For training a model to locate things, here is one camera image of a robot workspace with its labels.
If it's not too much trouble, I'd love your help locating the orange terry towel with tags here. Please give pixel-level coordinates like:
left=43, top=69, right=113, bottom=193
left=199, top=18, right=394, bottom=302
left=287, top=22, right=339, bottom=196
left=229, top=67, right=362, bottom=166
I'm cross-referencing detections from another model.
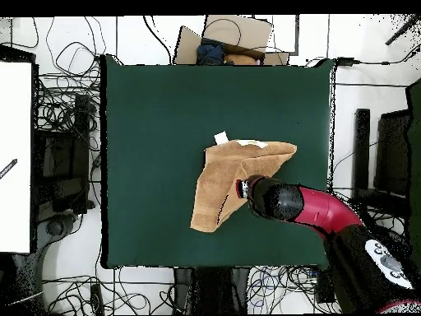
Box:
left=189, top=130, right=298, bottom=234

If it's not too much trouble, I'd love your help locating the dark green table cloth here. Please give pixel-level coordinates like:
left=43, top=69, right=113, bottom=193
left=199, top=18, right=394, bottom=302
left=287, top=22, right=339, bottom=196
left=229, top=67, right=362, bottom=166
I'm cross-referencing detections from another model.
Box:
left=99, top=54, right=335, bottom=269

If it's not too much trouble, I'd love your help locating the orange cloth in box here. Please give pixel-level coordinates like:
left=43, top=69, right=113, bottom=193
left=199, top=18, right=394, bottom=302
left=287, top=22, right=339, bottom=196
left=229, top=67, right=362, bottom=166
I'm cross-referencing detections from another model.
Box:
left=224, top=53, right=257, bottom=66

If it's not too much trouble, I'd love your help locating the black rectangular box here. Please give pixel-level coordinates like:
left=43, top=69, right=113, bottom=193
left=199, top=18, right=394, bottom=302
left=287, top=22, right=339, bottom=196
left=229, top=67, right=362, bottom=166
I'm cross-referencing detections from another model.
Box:
left=316, top=267, right=335, bottom=304

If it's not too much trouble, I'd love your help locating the dark blue garment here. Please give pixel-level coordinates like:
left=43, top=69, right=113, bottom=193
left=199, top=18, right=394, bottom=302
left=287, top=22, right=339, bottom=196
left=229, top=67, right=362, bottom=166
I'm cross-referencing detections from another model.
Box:
left=196, top=39, right=226, bottom=66

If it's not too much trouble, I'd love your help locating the brown cardboard box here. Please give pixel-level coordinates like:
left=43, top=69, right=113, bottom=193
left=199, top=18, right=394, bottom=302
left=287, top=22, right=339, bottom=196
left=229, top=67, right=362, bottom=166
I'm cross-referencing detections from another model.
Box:
left=173, top=14, right=290, bottom=66

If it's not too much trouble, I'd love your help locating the black chair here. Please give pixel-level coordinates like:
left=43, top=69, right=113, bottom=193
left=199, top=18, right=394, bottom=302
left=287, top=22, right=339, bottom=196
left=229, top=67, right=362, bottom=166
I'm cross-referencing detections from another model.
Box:
left=351, top=108, right=412, bottom=225

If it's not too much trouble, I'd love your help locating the black power strip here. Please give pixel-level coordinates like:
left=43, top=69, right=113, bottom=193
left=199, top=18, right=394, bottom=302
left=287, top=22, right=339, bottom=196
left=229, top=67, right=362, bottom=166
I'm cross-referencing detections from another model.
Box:
left=90, top=283, right=105, bottom=315

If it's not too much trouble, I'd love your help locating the white board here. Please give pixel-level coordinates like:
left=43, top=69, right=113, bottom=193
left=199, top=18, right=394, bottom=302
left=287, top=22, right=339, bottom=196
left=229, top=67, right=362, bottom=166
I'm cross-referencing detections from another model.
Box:
left=0, top=61, right=33, bottom=253

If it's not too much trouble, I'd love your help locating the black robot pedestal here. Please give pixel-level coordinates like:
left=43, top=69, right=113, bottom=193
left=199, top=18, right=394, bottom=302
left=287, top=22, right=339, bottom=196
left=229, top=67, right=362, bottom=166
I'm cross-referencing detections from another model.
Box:
left=173, top=266, right=252, bottom=315

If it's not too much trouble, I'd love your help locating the black cable bundle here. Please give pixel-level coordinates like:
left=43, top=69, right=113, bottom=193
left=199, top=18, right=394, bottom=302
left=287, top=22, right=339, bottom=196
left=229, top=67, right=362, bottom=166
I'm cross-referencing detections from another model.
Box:
left=35, top=16, right=103, bottom=152
left=42, top=267, right=177, bottom=315
left=328, top=184, right=410, bottom=238
left=249, top=263, right=341, bottom=314

